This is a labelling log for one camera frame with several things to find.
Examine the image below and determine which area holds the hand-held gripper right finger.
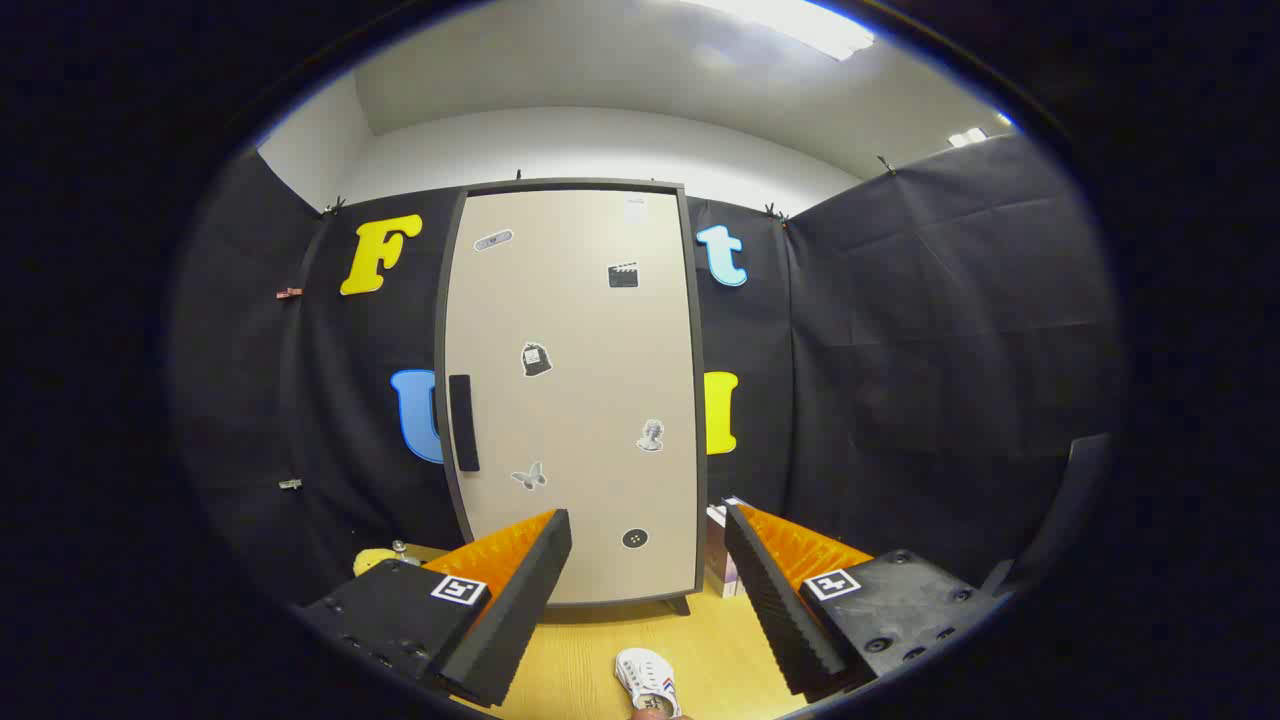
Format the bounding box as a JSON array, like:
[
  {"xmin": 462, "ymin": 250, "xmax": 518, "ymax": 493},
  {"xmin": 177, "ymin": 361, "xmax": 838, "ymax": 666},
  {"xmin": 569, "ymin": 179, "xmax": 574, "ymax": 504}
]
[{"xmin": 722, "ymin": 500, "xmax": 1001, "ymax": 701}]

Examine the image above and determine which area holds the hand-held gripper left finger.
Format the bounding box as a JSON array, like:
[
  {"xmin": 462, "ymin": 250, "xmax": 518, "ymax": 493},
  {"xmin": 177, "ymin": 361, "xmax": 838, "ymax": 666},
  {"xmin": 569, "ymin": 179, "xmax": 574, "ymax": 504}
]
[{"xmin": 300, "ymin": 508, "xmax": 573, "ymax": 707}]

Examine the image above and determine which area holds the white canvas shoe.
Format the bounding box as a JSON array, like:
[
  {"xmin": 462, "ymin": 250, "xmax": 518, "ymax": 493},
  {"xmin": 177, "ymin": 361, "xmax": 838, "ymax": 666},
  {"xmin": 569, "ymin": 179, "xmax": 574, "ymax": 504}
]
[{"xmin": 614, "ymin": 647, "xmax": 684, "ymax": 720}]

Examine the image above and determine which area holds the dark grey shoe cabinet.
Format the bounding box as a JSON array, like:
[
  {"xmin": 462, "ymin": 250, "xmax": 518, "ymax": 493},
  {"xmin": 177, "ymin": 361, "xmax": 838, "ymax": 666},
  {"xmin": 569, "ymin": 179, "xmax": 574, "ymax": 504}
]
[{"xmin": 434, "ymin": 179, "xmax": 710, "ymax": 621}]

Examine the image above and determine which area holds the black cabinet door handle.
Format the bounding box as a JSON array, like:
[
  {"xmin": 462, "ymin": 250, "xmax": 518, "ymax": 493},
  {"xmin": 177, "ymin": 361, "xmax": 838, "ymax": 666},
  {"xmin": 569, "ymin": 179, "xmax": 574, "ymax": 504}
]
[{"xmin": 448, "ymin": 374, "xmax": 482, "ymax": 473}]

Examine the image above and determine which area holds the purple white book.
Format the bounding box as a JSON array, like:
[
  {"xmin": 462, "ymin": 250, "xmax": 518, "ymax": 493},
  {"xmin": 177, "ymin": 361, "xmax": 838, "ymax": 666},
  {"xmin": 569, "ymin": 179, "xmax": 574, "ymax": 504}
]
[{"xmin": 705, "ymin": 503, "xmax": 739, "ymax": 598}]

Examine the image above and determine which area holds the black backdrop cloth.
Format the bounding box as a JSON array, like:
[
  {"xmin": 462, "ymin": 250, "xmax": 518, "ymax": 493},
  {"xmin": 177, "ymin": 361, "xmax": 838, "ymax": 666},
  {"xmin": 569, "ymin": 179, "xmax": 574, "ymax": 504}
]
[{"xmin": 170, "ymin": 130, "xmax": 1127, "ymax": 611}]

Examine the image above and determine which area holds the dark curved panel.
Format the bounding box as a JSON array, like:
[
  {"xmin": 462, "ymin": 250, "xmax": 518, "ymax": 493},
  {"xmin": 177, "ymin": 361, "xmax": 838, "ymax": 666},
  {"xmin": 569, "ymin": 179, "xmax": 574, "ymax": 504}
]
[{"xmin": 985, "ymin": 433, "xmax": 1114, "ymax": 601}]

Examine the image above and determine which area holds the long ceiling light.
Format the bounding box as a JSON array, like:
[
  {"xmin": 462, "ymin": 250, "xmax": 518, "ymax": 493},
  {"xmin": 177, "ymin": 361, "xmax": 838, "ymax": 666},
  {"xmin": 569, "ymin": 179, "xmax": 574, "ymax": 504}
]
[{"xmin": 690, "ymin": 0, "xmax": 877, "ymax": 61}]

